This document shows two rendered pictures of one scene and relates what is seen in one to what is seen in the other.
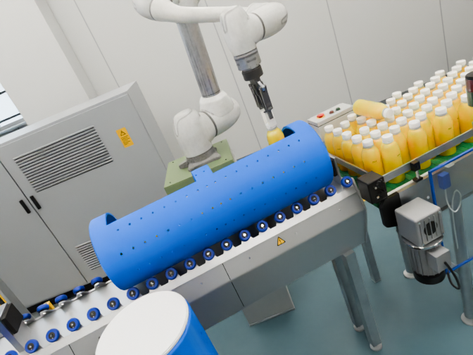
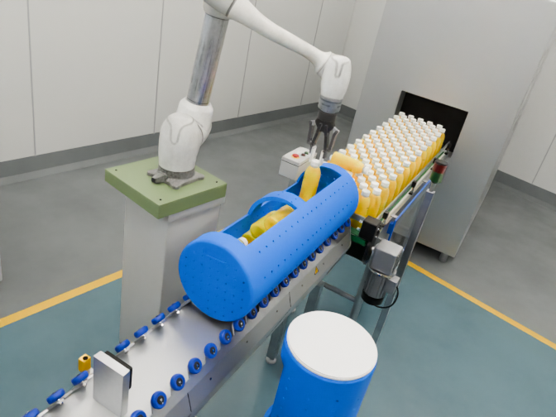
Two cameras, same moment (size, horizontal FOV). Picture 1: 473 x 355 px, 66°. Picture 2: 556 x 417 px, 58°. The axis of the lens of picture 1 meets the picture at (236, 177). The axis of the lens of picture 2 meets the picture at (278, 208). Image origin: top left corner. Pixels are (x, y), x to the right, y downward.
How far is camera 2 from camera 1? 1.60 m
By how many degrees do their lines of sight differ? 51
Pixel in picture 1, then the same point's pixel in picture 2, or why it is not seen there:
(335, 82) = (146, 93)
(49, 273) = not seen: outside the picture
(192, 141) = (190, 155)
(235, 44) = (339, 90)
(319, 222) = (333, 254)
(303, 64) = (120, 59)
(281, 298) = not seen: hidden behind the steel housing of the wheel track
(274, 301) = not seen: hidden behind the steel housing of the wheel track
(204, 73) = (211, 79)
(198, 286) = (275, 313)
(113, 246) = (260, 269)
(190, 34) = (221, 35)
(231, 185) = (321, 216)
